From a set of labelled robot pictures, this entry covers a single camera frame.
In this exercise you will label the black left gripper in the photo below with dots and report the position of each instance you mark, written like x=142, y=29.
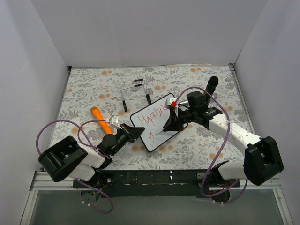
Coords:
x=127, y=134

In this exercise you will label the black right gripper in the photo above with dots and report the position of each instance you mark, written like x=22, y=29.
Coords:
x=177, y=118

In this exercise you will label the black framed whiteboard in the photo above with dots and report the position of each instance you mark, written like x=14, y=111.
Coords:
x=152, y=118

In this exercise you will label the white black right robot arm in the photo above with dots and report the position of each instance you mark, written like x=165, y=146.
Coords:
x=262, y=160

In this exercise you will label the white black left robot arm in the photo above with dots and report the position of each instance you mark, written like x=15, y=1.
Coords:
x=68, y=159

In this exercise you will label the floral patterned table mat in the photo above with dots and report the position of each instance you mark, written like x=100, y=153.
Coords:
x=194, y=148

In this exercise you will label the orange toy microphone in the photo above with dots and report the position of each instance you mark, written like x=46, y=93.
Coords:
x=98, y=116

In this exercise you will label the silver metal microphone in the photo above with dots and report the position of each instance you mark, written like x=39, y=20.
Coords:
x=186, y=103

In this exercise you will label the black microphone on stand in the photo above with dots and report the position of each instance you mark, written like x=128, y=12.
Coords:
x=211, y=85

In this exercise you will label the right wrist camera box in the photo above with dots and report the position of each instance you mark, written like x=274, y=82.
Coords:
x=171, y=102

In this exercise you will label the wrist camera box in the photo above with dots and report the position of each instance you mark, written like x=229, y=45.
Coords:
x=113, y=121
x=171, y=102

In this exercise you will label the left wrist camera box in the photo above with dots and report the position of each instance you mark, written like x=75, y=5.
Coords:
x=113, y=121

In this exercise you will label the black front mounting rail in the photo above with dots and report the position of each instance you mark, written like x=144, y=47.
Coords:
x=121, y=183

